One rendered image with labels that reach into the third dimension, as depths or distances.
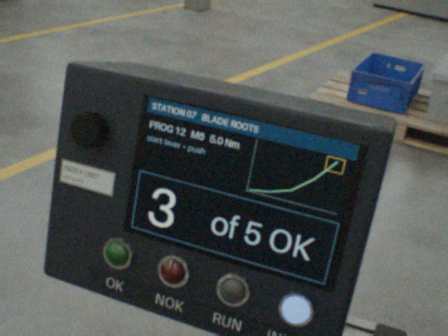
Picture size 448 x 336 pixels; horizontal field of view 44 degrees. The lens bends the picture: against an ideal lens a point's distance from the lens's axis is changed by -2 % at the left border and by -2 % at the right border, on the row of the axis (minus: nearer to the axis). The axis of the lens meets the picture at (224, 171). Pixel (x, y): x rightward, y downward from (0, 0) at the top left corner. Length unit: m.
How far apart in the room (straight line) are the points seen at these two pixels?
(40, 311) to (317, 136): 1.79
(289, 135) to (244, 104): 0.04
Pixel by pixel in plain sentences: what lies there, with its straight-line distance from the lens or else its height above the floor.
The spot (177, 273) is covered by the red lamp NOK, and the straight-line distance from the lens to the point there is 0.44.
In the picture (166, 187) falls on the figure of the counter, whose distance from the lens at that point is 0.44.
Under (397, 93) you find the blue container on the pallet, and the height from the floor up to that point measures 0.28.
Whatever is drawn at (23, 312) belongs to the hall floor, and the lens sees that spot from 2.12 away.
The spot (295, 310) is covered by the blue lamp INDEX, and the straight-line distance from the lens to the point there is 0.42.
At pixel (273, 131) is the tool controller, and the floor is 1.24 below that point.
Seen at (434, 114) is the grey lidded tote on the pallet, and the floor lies 0.20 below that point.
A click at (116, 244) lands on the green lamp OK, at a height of 1.13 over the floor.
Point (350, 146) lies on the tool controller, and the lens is 0.39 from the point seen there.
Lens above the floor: 1.39
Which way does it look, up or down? 28 degrees down
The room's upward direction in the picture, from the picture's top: 6 degrees clockwise
